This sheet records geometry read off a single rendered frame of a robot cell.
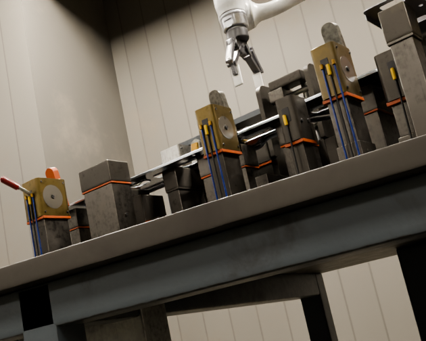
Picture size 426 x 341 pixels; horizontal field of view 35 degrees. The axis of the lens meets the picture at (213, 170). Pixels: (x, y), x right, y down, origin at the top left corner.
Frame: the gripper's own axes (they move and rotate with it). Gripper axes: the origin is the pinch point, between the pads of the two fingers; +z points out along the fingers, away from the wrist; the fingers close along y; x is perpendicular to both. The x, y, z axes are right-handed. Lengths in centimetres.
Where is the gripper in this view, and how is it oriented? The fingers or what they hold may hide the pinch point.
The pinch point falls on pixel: (249, 86)
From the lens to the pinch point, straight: 225.9
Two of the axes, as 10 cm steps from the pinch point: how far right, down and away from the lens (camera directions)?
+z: 2.1, 9.5, -2.4
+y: -5.8, -0.8, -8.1
